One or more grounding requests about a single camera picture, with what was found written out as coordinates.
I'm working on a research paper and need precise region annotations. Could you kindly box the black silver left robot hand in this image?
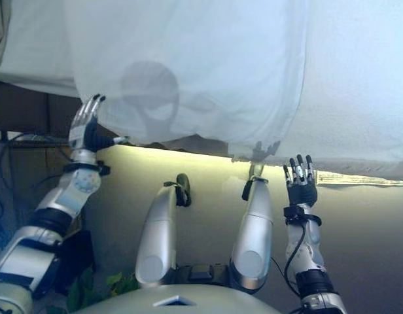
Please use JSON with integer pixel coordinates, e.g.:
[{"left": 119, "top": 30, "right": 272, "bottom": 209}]
[{"left": 67, "top": 94, "right": 130, "bottom": 153}]

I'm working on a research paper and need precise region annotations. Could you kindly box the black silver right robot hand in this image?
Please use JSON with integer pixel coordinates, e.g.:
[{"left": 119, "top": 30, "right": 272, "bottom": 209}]
[{"left": 283, "top": 154, "right": 319, "bottom": 207}]

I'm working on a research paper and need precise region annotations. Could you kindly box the white fitted bed sheet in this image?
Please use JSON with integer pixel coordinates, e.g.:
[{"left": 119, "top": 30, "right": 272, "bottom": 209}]
[{"left": 0, "top": 0, "right": 78, "bottom": 99}]

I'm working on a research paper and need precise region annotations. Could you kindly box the wooden nightstand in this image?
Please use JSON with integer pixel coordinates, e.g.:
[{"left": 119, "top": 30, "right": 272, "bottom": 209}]
[{"left": 0, "top": 130, "right": 75, "bottom": 230}]

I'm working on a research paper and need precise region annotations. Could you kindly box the green leafy plant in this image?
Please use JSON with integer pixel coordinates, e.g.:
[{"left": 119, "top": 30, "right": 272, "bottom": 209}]
[{"left": 46, "top": 268, "right": 140, "bottom": 314}]

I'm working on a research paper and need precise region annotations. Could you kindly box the silver robot torso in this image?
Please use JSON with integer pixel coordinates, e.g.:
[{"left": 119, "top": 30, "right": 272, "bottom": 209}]
[{"left": 69, "top": 263, "right": 277, "bottom": 314}]

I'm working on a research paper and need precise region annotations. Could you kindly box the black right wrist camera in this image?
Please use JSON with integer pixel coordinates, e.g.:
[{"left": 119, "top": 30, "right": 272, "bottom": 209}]
[{"left": 283, "top": 205, "right": 323, "bottom": 226}]

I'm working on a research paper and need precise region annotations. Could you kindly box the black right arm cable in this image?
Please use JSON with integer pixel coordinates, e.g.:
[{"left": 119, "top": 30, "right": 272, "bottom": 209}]
[{"left": 284, "top": 222, "right": 307, "bottom": 295}]

